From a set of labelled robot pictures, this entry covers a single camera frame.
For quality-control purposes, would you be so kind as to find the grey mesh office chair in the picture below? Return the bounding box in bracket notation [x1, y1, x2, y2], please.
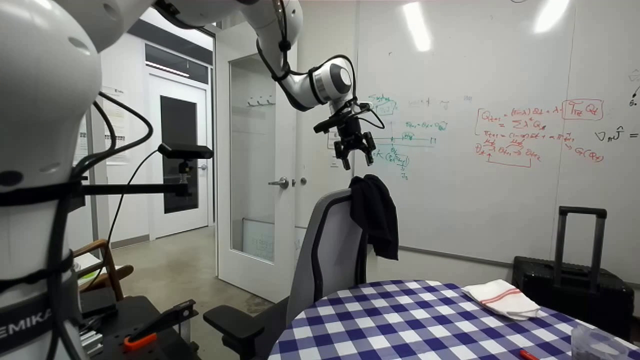
[204, 191, 365, 360]

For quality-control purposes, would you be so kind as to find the clear plastic container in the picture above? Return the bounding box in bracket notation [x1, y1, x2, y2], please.
[570, 325, 630, 360]

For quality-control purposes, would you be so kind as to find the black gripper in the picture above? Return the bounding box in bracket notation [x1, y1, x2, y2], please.
[314, 102, 375, 171]

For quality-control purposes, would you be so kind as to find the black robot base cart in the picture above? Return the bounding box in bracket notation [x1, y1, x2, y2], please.
[80, 296, 199, 360]

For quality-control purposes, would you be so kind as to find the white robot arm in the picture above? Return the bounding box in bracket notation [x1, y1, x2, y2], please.
[0, 0, 355, 360]

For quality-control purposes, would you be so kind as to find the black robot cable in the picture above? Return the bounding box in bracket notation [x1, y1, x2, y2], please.
[42, 91, 156, 360]

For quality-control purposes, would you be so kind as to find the wooden stool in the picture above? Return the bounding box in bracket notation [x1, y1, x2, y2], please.
[72, 241, 134, 301]

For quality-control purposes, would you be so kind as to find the black camera on boom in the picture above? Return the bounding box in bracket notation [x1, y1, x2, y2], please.
[66, 143, 216, 214]

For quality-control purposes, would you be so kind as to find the black orange clamp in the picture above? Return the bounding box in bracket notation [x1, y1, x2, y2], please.
[122, 301, 195, 353]

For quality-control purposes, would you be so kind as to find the black towel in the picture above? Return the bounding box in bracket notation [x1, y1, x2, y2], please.
[349, 175, 398, 261]

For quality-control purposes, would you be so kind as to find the small red object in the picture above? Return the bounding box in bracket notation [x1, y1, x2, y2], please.
[517, 351, 537, 360]

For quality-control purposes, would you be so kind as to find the white glass panel door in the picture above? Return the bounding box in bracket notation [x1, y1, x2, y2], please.
[214, 24, 296, 303]

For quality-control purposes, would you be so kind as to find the blue white checkered tablecloth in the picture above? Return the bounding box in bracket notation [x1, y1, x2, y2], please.
[267, 281, 578, 360]

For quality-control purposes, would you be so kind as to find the black rolling suitcase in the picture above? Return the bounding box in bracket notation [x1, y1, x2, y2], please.
[511, 207, 633, 341]

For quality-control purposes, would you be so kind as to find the white red striped towel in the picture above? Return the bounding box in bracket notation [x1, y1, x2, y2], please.
[464, 281, 540, 321]

